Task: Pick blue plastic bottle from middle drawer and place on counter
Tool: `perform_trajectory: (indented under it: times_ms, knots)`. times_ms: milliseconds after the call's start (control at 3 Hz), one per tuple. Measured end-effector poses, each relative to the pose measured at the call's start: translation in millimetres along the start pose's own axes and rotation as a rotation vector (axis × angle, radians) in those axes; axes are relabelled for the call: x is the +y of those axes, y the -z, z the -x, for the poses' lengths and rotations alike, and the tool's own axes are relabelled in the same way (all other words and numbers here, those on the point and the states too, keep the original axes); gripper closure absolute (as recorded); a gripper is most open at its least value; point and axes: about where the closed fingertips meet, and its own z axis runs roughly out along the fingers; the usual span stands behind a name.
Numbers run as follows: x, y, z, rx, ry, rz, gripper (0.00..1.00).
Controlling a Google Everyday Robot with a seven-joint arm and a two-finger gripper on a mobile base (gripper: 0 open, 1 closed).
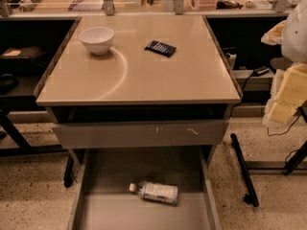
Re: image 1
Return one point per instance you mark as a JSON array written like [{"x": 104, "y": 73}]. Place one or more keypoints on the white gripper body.
[{"x": 295, "y": 37}]

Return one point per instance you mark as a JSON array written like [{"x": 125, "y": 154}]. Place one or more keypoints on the blue plastic water bottle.
[{"x": 155, "y": 192}]

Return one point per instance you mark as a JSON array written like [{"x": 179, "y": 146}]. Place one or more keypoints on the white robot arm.
[{"x": 291, "y": 34}]

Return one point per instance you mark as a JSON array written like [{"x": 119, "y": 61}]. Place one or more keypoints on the closed grey top drawer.
[{"x": 140, "y": 134}]

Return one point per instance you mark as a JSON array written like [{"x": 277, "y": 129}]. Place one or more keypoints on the beige top drawer cabinet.
[{"x": 130, "y": 84}]

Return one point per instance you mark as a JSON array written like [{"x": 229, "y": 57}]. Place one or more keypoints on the open middle drawer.
[{"x": 104, "y": 201}]

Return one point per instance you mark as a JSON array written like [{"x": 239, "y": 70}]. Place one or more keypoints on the black phone on shelf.
[{"x": 260, "y": 71}]

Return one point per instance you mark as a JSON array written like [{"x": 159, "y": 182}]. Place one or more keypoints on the black snack packet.
[{"x": 161, "y": 48}]

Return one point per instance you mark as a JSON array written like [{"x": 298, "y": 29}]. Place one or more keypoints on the white ceramic bowl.
[{"x": 97, "y": 40}]

